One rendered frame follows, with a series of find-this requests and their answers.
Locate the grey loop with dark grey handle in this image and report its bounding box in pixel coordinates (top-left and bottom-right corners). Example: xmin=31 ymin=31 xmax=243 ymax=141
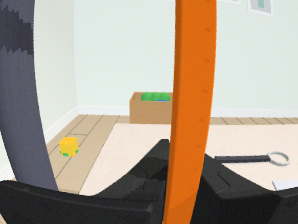
xmin=214 ymin=151 xmax=290 ymax=165

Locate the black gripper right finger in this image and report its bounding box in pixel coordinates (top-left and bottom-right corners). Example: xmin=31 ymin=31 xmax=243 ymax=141
xmin=190 ymin=153 xmax=298 ymax=224

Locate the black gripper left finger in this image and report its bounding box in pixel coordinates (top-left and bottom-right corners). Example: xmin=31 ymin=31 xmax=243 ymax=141
xmin=0 ymin=139 xmax=170 ymax=224

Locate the orange handle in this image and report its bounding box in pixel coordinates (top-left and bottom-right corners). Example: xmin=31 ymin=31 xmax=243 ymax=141
xmin=162 ymin=0 xmax=217 ymax=224

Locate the white flat strip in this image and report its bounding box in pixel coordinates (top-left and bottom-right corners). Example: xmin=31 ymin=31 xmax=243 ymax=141
xmin=271 ymin=179 xmax=298 ymax=190

